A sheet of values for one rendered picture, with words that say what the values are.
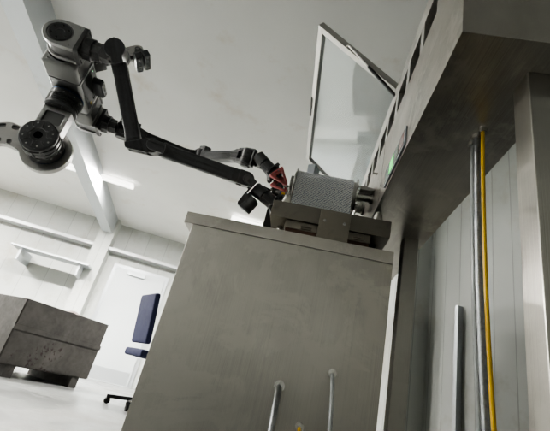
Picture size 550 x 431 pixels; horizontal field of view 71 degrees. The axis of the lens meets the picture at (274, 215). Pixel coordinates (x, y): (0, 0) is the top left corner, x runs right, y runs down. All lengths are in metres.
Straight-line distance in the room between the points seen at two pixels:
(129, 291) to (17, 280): 2.06
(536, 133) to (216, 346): 0.90
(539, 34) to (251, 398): 1.04
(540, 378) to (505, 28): 0.63
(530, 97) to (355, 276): 0.62
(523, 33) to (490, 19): 0.07
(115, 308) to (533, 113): 8.06
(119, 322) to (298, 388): 7.44
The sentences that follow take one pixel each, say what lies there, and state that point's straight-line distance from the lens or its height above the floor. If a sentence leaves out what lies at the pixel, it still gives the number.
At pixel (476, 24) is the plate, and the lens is 0.94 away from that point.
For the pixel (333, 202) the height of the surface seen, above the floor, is 1.17.
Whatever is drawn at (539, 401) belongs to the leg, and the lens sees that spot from 0.73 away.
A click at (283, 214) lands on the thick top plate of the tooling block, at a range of 1.30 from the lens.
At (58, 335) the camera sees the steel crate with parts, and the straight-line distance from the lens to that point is 5.35.
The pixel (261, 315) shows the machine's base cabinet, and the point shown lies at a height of 0.63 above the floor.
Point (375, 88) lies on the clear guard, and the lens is 1.88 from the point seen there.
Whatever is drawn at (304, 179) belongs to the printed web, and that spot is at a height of 1.25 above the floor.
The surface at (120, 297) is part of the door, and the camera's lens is 8.50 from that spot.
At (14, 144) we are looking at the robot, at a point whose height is 1.11.
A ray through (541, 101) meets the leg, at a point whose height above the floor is 1.06.
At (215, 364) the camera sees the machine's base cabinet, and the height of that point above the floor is 0.47.
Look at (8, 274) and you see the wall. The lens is 9.08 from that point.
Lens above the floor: 0.43
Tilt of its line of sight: 25 degrees up
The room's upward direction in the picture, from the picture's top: 14 degrees clockwise
